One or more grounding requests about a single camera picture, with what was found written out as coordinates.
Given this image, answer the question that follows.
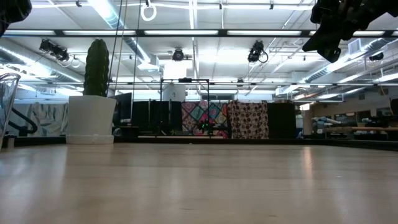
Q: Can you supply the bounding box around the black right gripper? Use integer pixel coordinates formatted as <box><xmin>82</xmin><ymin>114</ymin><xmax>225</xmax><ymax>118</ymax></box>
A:
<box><xmin>302</xmin><ymin>0</ymin><xmax>392</xmax><ymax>63</ymax></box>

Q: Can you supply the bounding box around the clear plastic basket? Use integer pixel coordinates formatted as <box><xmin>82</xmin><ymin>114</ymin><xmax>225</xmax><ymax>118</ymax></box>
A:
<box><xmin>0</xmin><ymin>72</ymin><xmax>22</xmax><ymax>150</ymax></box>

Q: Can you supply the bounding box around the black partition panel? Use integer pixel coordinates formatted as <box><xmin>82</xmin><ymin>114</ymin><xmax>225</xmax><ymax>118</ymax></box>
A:
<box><xmin>267</xmin><ymin>102</ymin><xmax>297</xmax><ymax>139</ymax></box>
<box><xmin>131</xmin><ymin>100</ymin><xmax>183</xmax><ymax>136</ymax></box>

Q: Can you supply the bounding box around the wooden background table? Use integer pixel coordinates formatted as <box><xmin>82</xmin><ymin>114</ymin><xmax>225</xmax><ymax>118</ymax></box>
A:
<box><xmin>323</xmin><ymin>126</ymin><xmax>398</xmax><ymax>133</ymax></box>

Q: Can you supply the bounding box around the brown white dotted cloth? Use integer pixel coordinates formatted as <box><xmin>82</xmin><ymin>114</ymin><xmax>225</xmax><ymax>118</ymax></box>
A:
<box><xmin>228</xmin><ymin>101</ymin><xmax>270</xmax><ymax>140</ymax></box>

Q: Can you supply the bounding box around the colourful diamond pattern cloth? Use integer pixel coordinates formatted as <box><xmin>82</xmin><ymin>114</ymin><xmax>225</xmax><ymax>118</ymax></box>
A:
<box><xmin>181</xmin><ymin>101</ymin><xmax>229</xmax><ymax>138</ymax></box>

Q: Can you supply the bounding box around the background robot with green lights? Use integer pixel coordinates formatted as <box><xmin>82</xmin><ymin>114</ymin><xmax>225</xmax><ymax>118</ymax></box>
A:
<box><xmin>194</xmin><ymin>119</ymin><xmax>231</xmax><ymax>136</ymax></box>

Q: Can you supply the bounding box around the black background monitor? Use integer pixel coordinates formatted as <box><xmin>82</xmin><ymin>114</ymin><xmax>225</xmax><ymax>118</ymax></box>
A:
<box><xmin>110</xmin><ymin>92</ymin><xmax>133</xmax><ymax>127</ymax></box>

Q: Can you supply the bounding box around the green cactus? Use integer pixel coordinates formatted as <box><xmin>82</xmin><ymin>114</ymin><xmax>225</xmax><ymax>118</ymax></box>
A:
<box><xmin>83</xmin><ymin>38</ymin><xmax>111</xmax><ymax>97</ymax></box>

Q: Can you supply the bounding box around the white plant pot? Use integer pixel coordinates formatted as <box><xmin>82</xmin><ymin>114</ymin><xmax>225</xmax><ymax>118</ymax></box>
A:
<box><xmin>65</xmin><ymin>95</ymin><xmax>118</xmax><ymax>145</ymax></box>

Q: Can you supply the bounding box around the leaf pattern cloth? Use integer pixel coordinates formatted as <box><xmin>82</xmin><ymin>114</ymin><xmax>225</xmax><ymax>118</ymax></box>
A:
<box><xmin>9</xmin><ymin>102</ymin><xmax>69</xmax><ymax>137</ymax></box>

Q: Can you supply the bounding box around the black curved tube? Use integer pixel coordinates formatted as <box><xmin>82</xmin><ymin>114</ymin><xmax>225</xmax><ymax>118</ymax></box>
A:
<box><xmin>7</xmin><ymin>107</ymin><xmax>39</xmax><ymax>137</ymax></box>

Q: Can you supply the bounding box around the black metal stand frame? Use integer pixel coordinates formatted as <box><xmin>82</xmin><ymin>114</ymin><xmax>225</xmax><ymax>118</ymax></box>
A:
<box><xmin>160</xmin><ymin>77</ymin><xmax>211</xmax><ymax>136</ymax></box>

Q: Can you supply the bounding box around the white hanging ring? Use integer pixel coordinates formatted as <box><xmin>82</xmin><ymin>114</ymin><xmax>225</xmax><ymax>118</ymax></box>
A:
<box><xmin>140</xmin><ymin>2</ymin><xmax>158</xmax><ymax>22</ymax></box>

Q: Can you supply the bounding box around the thin hanging cable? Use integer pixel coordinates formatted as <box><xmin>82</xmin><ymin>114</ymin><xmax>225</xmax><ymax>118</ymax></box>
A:
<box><xmin>106</xmin><ymin>0</ymin><xmax>124</xmax><ymax>96</ymax></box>
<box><xmin>132</xmin><ymin>0</ymin><xmax>141</xmax><ymax>101</ymax></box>

